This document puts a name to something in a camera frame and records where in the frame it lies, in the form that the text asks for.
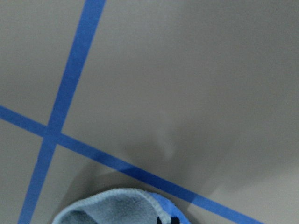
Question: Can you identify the blue microfiber towel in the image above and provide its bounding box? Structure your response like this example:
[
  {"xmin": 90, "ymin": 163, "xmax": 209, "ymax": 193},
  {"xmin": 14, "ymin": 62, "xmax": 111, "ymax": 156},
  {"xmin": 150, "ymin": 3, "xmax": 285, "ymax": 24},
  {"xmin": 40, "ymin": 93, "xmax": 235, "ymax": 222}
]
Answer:
[{"xmin": 52, "ymin": 188, "xmax": 190, "ymax": 224}]

